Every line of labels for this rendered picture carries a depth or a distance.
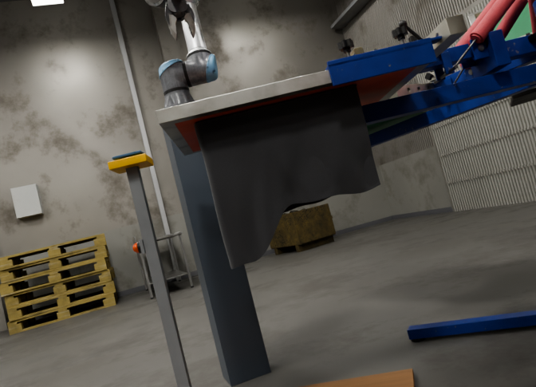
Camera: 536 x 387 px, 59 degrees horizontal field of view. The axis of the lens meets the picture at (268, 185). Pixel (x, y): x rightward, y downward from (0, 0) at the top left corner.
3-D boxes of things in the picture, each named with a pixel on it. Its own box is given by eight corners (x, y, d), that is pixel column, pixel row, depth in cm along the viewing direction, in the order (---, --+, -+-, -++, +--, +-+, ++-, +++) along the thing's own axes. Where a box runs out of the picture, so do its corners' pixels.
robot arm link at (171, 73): (166, 97, 223) (159, 70, 224) (194, 90, 223) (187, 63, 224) (160, 91, 211) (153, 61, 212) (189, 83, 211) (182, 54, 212)
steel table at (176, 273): (182, 280, 789) (170, 230, 794) (195, 286, 633) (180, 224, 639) (144, 290, 770) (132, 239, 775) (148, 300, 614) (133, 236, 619)
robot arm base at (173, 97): (163, 119, 221) (159, 99, 222) (195, 113, 226) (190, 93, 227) (166, 109, 207) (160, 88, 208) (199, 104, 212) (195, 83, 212)
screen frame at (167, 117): (158, 124, 127) (155, 110, 128) (184, 155, 185) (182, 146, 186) (435, 57, 133) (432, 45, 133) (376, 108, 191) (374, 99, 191)
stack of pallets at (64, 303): (120, 298, 758) (106, 235, 765) (120, 303, 665) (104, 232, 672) (23, 325, 714) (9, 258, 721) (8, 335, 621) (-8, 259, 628)
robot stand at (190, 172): (222, 376, 214) (160, 120, 222) (260, 363, 220) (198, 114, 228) (230, 387, 197) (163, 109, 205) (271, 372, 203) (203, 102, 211)
